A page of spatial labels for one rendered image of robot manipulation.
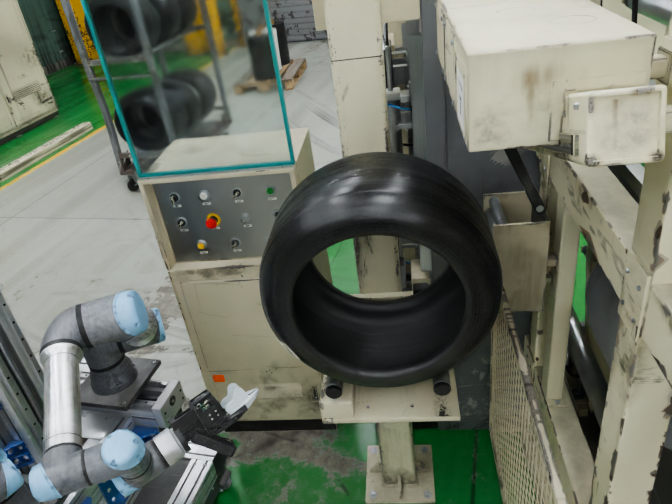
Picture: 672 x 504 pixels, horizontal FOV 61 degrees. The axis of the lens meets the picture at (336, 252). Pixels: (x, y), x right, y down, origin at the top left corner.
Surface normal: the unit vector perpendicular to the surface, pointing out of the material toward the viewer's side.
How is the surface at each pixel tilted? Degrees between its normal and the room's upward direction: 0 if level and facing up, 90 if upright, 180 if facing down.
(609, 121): 72
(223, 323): 90
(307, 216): 50
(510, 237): 90
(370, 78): 90
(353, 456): 0
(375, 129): 90
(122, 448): 24
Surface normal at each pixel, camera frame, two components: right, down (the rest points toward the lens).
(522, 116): -0.08, 0.52
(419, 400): -0.12, -0.85
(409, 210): 0.10, -0.26
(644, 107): -0.11, 0.24
